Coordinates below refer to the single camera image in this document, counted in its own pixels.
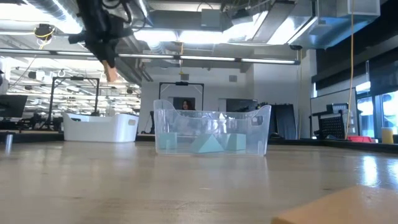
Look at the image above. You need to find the yellow cable reel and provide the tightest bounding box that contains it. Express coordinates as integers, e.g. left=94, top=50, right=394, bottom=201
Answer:
left=33, top=23, right=57, bottom=41

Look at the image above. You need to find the long orange block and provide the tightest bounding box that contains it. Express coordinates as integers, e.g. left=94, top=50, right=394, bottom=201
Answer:
left=271, top=185, right=398, bottom=224

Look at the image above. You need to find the person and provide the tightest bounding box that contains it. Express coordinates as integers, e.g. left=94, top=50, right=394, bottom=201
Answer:
left=181, top=99, right=196, bottom=111

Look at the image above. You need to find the black panel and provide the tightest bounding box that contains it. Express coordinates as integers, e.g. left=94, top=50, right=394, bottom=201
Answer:
left=275, top=103, right=299, bottom=141

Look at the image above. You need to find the clear plastic bin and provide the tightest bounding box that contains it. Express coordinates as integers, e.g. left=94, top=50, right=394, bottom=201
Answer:
left=153, top=99, right=272, bottom=156

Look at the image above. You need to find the red box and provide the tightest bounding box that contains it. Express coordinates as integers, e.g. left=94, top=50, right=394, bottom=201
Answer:
left=346, top=134, right=375, bottom=144

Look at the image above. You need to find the silver air duct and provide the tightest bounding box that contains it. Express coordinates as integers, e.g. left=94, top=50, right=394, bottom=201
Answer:
left=287, top=0, right=382, bottom=50

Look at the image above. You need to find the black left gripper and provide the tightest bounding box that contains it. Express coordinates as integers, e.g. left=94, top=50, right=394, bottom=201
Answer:
left=67, top=18, right=134, bottom=70

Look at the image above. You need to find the natural wood block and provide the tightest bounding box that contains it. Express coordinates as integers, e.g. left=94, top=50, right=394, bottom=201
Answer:
left=101, top=59, right=119, bottom=83

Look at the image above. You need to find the yellow hanging cable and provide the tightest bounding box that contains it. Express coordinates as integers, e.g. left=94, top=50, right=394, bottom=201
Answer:
left=344, top=0, right=356, bottom=140

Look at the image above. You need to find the ceiling light strip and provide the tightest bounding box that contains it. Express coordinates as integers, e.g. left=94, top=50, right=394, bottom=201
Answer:
left=0, top=48, right=302, bottom=65

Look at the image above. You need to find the white plastic bin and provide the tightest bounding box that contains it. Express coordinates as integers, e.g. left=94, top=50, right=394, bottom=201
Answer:
left=61, top=111, right=140, bottom=143

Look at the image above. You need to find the black gantry frame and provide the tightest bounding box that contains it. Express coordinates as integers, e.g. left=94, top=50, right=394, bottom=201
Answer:
left=46, top=76, right=101, bottom=130
left=158, top=81, right=205, bottom=101

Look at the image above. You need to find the long teal block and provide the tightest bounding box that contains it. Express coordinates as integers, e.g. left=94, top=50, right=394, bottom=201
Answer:
left=225, top=133, right=247, bottom=152

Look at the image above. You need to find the black perforated cart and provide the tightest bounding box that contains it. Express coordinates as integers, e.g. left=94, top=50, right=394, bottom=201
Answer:
left=309, top=102, right=351, bottom=140

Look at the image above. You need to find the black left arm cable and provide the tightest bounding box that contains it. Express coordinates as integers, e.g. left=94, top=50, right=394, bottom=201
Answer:
left=101, top=0, right=149, bottom=32

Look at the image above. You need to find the black monitor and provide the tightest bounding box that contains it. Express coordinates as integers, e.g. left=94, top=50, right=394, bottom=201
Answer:
left=0, top=94, right=29, bottom=119

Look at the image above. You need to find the yellow cup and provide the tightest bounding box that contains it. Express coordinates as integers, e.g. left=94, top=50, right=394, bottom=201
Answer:
left=381, top=126, right=395, bottom=145

